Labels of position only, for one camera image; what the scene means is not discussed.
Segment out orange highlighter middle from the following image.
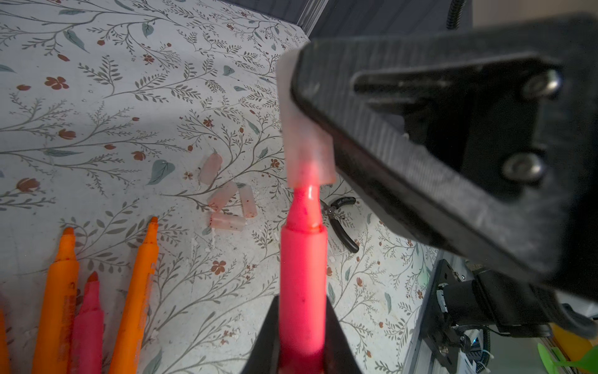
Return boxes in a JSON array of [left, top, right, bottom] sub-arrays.
[[0, 311, 11, 374]]

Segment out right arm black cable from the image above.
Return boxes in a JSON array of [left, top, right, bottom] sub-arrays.
[[445, 0, 468, 31]]

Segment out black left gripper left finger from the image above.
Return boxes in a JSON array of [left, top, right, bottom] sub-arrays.
[[241, 296, 280, 374]]

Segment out orange highlighter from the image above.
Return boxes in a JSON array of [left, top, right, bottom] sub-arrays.
[[0, 311, 11, 374], [32, 227, 79, 373], [109, 217, 160, 373]]

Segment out orange highlighter right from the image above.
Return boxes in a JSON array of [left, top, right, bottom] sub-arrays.
[[109, 217, 160, 373]]

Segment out pink highlighter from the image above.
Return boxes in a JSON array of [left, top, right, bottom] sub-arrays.
[[279, 161, 328, 373], [69, 272, 104, 373]]

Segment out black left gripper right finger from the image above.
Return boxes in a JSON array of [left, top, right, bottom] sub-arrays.
[[323, 299, 362, 374]]

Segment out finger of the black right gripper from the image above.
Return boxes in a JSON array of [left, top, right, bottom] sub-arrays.
[[291, 13, 597, 299]]

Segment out orange highlighter far left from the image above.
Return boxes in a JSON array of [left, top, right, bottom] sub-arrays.
[[32, 227, 79, 373]]

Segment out translucent pink pen cap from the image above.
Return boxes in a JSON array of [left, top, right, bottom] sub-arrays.
[[198, 152, 223, 185]]

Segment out black pliers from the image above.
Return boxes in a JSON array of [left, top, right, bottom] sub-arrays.
[[320, 196, 359, 254]]

